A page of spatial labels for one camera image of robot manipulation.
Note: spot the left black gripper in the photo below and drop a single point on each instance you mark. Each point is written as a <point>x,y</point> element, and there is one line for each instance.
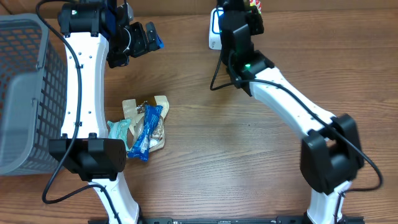
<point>142,46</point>

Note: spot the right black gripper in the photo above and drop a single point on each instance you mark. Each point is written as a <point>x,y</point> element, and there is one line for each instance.
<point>253,15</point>

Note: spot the green snack packet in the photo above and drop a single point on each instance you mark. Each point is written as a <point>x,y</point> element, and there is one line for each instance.
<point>256,3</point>

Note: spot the blue snack bar wrapper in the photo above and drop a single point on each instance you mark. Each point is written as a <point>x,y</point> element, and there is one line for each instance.
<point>141,147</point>

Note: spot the beige brown cookie bag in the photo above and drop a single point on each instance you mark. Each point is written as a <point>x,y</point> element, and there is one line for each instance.
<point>134,110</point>

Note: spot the light teal snack packet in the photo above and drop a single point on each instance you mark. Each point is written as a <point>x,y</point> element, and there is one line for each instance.
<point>118,130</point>

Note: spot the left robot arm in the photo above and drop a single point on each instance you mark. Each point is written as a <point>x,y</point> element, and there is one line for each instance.
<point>98,34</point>

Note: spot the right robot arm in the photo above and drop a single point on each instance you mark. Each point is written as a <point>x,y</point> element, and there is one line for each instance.
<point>330,155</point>

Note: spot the grey plastic mesh basket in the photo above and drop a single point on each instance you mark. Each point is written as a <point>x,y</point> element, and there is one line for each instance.
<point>33,96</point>

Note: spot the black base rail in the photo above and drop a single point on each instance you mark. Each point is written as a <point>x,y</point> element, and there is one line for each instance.
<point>276,220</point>

